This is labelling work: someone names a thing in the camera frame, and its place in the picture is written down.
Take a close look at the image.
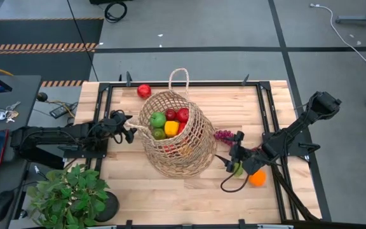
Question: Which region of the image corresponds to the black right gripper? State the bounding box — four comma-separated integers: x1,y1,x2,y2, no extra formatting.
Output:
216,142,263,175

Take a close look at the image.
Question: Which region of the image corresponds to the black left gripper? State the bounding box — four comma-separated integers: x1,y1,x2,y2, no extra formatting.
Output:
102,109,139,144

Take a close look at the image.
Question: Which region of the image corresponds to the green cucumber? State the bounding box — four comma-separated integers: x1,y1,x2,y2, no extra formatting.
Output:
233,161,245,177

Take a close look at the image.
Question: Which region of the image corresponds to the green apple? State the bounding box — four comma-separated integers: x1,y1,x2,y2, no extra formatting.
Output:
149,111,167,128

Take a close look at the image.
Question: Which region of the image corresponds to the orange fruit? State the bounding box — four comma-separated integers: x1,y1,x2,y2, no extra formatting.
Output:
248,169,268,188

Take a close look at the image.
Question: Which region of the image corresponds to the green pear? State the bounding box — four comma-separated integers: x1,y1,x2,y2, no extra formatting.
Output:
151,127,167,141

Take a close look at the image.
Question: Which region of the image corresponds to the open-weave wicker basket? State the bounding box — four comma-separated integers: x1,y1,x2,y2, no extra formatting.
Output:
125,67,218,174

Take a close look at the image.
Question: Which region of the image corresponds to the yellow bell pepper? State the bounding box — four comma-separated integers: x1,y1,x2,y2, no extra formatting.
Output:
164,120,180,138

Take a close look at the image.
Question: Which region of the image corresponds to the purple grape bunch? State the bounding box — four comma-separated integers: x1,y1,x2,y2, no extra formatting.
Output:
213,129,236,146

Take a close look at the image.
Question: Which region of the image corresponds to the black power adapter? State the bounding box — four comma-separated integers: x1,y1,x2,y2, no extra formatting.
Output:
49,103,73,120

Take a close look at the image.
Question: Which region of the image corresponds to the black plant pot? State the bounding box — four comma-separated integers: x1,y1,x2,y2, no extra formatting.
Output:
93,190,121,223

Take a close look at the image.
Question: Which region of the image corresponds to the green leafy plant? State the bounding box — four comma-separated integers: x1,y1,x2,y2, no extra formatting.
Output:
26,163,110,229

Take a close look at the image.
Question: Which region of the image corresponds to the black side desk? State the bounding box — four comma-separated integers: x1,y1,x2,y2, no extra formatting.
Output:
0,74,43,229

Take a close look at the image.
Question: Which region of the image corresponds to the bunch of metal keys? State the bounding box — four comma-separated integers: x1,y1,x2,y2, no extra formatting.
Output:
4,101,22,123

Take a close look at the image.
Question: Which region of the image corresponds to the black hazard-striped floor mat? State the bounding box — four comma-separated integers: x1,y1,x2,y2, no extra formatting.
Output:
0,17,105,88

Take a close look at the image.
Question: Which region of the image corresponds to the black computer mouse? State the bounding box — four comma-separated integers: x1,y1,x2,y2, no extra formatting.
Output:
0,190,15,224

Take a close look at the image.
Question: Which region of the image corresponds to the grey desk foot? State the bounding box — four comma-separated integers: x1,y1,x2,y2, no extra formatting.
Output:
335,0,366,26

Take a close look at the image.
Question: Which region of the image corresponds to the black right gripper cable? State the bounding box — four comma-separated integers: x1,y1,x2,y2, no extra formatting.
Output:
219,170,251,193

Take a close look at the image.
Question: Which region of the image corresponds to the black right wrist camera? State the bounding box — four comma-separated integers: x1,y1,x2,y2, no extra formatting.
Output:
233,130,246,143

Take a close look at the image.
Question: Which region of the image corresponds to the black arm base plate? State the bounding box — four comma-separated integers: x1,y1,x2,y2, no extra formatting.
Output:
62,123,108,159
264,132,321,157

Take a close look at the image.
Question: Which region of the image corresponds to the black metal table frame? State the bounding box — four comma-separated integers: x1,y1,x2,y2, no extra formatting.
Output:
92,81,301,229

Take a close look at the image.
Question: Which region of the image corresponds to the black cable sleeve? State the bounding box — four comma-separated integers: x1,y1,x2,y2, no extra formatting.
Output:
270,155,322,223

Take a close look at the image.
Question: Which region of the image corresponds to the coiled black cable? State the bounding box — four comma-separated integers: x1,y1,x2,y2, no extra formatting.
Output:
104,1,128,24

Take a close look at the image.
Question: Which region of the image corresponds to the white floor cable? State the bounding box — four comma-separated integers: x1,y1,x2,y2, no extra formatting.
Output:
309,2,366,66

